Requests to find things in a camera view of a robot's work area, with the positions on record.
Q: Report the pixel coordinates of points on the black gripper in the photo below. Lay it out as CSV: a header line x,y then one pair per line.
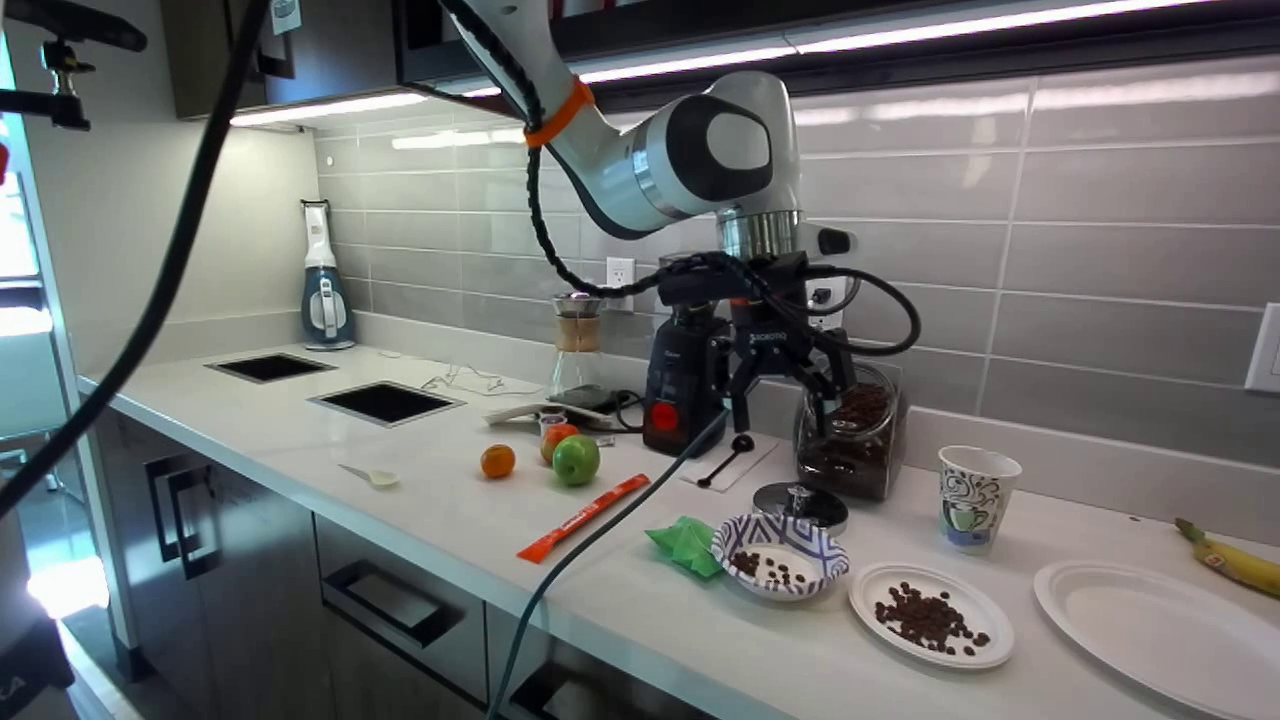
x,y
745,297

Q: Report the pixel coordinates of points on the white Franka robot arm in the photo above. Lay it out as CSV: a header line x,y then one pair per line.
x,y
692,145

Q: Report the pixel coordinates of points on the glass jar of coffee beans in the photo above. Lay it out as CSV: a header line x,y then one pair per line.
x,y
863,446

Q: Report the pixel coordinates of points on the black coffee grinder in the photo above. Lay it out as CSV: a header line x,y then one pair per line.
x,y
683,386

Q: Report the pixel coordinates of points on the small white plate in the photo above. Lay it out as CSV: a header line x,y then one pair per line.
x,y
929,622

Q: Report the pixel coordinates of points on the large white plate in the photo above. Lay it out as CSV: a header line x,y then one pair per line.
x,y
1163,634

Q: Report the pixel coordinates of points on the black measuring spoon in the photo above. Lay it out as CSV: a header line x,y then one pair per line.
x,y
725,461

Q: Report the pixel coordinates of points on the silver jar lid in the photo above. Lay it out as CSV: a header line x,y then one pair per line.
x,y
800,507

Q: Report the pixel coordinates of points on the blue patterned bowl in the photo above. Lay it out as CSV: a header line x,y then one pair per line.
x,y
782,566

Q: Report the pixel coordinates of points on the black kitchen scale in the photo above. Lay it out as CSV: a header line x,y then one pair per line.
x,y
597,401

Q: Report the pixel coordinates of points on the green crumpled packet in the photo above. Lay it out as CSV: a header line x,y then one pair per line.
x,y
686,546

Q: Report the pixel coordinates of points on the white outlet with charger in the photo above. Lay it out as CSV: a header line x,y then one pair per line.
x,y
616,275

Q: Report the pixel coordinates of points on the green apple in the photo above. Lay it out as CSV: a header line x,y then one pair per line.
x,y
577,461

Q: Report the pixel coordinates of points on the patterned paper cup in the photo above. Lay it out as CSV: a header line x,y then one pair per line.
x,y
979,497

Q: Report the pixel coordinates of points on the red-orange peach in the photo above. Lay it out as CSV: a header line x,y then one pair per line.
x,y
555,432

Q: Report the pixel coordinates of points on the orange flat strip packet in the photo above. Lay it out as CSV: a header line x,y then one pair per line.
x,y
581,519

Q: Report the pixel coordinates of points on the small orange mandarin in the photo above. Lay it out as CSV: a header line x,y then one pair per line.
x,y
499,461

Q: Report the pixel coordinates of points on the under-cabinet light strip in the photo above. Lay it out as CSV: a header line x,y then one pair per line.
x,y
932,25

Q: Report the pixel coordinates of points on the white plastic spoon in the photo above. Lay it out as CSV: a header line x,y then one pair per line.
x,y
373,473

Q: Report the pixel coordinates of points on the blue and white hand blender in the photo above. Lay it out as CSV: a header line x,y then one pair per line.
x,y
325,282

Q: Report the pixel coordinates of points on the yellow banana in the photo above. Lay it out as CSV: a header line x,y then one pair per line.
x,y
1237,566

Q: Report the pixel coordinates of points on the plain white wall outlet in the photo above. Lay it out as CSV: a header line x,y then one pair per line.
x,y
1265,350

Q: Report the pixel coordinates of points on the black camera tripod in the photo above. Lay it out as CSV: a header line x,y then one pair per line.
x,y
52,104

